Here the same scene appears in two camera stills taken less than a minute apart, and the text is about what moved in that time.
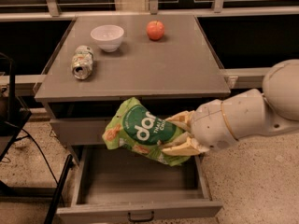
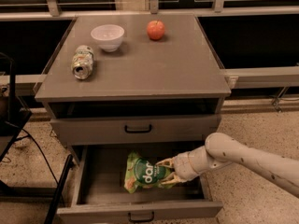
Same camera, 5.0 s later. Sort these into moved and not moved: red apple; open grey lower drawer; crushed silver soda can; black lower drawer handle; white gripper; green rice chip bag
Moved: white gripper; green rice chip bag
Not moved: red apple; open grey lower drawer; crushed silver soda can; black lower drawer handle
